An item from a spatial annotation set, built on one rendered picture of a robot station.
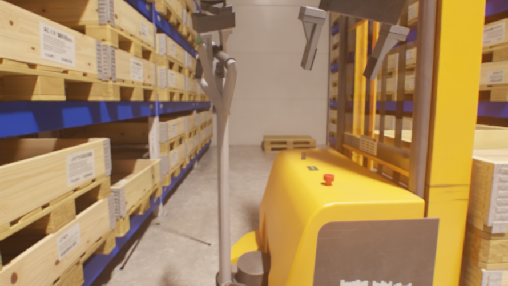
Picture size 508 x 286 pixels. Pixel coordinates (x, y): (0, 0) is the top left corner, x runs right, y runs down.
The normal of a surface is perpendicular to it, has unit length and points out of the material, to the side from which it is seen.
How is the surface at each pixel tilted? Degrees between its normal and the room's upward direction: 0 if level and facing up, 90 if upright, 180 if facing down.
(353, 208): 90
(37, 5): 90
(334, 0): 113
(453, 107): 90
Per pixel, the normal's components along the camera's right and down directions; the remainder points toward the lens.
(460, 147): 0.04, 0.11
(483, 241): -0.69, 0.07
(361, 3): 0.11, 0.49
